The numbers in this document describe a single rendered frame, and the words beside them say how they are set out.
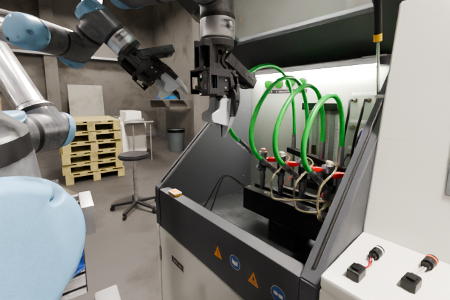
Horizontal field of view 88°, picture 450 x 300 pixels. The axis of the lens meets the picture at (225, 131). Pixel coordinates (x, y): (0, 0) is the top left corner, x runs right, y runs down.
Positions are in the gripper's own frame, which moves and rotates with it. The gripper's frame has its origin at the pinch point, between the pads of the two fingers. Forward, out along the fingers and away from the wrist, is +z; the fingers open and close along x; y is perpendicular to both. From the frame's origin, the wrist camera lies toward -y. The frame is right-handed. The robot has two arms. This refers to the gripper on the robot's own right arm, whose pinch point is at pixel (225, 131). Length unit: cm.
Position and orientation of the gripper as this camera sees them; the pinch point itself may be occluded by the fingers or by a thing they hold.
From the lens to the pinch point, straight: 55.1
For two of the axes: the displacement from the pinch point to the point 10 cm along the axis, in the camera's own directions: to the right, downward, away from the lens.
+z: 0.0, 9.9, 1.3
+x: 6.6, 1.0, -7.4
